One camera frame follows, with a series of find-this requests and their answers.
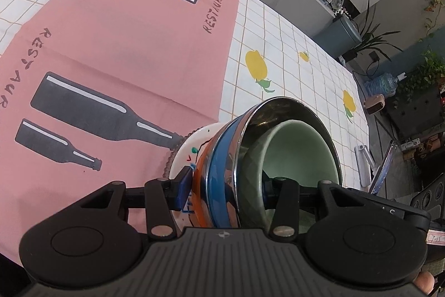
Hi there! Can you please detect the white painted plate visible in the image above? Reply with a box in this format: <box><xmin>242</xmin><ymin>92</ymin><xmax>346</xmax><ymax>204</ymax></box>
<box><xmin>169</xmin><ymin>122</ymin><xmax>227</xmax><ymax>225</ymax></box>

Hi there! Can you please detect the orange steel bowl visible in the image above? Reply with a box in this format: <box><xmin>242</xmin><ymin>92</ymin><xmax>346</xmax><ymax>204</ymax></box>
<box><xmin>191</xmin><ymin>140</ymin><xmax>218</xmax><ymax>227</ymax></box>

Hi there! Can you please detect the blue water bottle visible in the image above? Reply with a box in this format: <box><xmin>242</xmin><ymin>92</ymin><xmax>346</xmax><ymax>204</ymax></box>
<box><xmin>364</xmin><ymin>72</ymin><xmax>401</xmax><ymax>98</ymax></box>

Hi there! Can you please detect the grey metal stand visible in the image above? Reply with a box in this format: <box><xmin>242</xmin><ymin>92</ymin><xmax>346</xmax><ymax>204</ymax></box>
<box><xmin>354</xmin><ymin>144</ymin><xmax>378</xmax><ymax>187</ymax></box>

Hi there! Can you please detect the person's right hand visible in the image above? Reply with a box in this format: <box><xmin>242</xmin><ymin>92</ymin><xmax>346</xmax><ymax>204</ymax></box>
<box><xmin>415</xmin><ymin>271</ymin><xmax>436</xmax><ymax>295</ymax></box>

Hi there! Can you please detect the grey trash bin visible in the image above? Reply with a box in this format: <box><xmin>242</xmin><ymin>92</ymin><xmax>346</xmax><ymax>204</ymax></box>
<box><xmin>312</xmin><ymin>15</ymin><xmax>362</xmax><ymax>56</ymax></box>

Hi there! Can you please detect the hanging ivy vine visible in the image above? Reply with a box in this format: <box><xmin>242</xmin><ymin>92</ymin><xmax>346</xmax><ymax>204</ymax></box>
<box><xmin>423</xmin><ymin>0</ymin><xmax>445</xmax><ymax>37</ymax></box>

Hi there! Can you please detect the blue steel bowl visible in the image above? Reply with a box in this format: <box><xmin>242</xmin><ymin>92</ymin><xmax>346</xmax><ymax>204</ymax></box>
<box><xmin>207</xmin><ymin>96</ymin><xmax>344</xmax><ymax>229</ymax></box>

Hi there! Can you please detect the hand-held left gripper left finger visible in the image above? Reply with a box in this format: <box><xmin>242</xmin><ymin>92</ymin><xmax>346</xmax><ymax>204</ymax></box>
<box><xmin>74</xmin><ymin>166</ymin><xmax>194</xmax><ymax>241</ymax></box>

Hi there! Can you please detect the lemon print checkered tablecloth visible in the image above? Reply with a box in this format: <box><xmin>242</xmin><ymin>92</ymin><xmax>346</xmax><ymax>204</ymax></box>
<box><xmin>0</xmin><ymin>0</ymin><xmax>371</xmax><ymax>270</ymax></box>

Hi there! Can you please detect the tall green potted plant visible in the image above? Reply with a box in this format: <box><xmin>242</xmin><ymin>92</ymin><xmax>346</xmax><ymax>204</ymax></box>
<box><xmin>347</xmin><ymin>0</ymin><xmax>404</xmax><ymax>62</ymax></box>

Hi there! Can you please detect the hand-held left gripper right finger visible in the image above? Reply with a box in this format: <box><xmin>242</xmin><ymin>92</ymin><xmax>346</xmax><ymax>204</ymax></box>
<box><xmin>262</xmin><ymin>176</ymin><xmax>373</xmax><ymax>239</ymax></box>

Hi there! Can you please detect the bushy green plant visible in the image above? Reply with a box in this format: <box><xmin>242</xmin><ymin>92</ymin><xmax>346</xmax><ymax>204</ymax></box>
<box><xmin>395</xmin><ymin>49</ymin><xmax>445</xmax><ymax>110</ymax></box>

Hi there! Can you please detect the green ceramic bowl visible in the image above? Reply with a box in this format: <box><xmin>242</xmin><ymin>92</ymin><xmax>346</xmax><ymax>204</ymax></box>
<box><xmin>238</xmin><ymin>119</ymin><xmax>341</xmax><ymax>235</ymax></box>

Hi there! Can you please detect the clear beaded glass plate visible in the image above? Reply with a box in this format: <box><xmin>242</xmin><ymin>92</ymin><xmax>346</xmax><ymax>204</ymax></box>
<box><xmin>162</xmin><ymin>129</ymin><xmax>203</xmax><ymax>180</ymax></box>

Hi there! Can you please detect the pink space heater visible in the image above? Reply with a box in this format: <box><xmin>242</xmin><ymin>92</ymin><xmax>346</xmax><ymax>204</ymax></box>
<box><xmin>363</xmin><ymin>93</ymin><xmax>387</xmax><ymax>116</ymax></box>

